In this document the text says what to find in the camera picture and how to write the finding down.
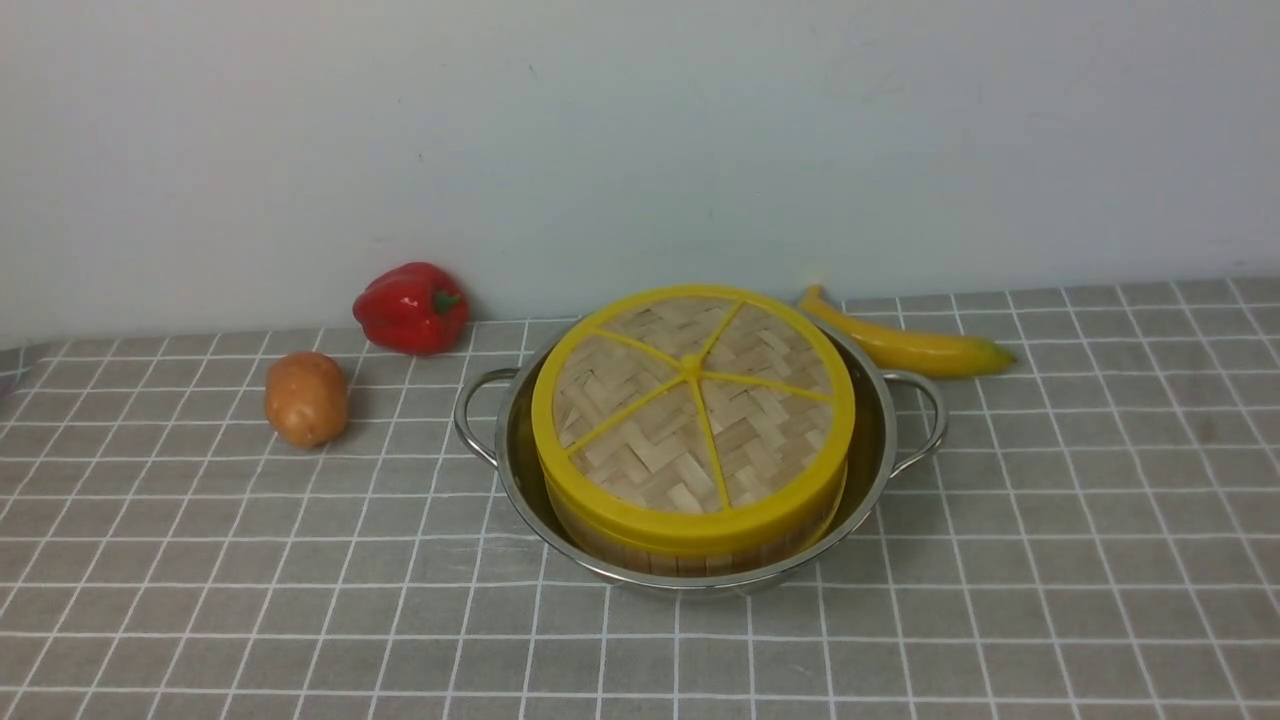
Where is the brown potato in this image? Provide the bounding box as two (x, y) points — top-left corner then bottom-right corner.
(264, 351), (349, 448)

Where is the stainless steel pot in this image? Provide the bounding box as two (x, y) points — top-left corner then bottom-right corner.
(452, 318), (950, 602)

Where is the red bell pepper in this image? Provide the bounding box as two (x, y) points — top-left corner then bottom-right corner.
(352, 263), (470, 356)

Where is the yellow woven steamer lid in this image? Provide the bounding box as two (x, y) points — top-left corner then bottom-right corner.
(530, 284), (856, 492)

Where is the yellow bamboo steamer basket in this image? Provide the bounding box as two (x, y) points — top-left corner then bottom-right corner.
(547, 464), (847, 578)

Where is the grey checkered tablecloth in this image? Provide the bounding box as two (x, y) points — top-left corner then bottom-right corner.
(1, 278), (1279, 719)

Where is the yellow banana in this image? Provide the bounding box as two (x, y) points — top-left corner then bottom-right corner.
(796, 284), (1018, 379)

